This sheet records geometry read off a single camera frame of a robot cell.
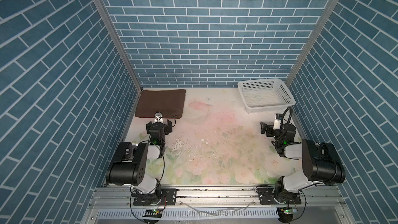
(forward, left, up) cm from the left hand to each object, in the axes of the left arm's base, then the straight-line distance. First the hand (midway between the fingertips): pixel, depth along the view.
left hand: (160, 120), depth 93 cm
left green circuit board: (-45, -2, -11) cm, 47 cm away
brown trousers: (+16, -4, -3) cm, 17 cm away
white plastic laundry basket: (+25, -70, -5) cm, 74 cm away
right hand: (-1, -67, +1) cm, 67 cm away
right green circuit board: (-46, -65, -8) cm, 80 cm away
